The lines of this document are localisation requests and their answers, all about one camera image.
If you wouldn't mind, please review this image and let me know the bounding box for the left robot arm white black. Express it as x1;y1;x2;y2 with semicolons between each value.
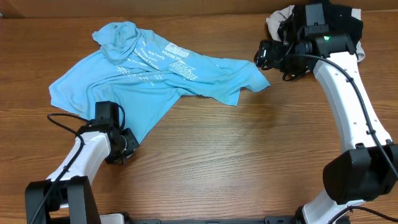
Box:
25;101;139;224

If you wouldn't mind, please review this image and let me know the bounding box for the beige folded garment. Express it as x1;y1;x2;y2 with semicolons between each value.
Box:
266;5;365;62

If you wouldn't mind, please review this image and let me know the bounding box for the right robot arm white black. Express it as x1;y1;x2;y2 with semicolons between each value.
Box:
254;1;397;224

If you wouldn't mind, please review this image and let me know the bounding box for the black folded garment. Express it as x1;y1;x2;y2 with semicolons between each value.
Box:
277;1;364;45

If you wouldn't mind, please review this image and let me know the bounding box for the light blue printed t-shirt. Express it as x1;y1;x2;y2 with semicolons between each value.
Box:
49;21;269;141

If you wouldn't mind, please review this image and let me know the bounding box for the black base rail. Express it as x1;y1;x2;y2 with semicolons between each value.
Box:
126;216;301;224

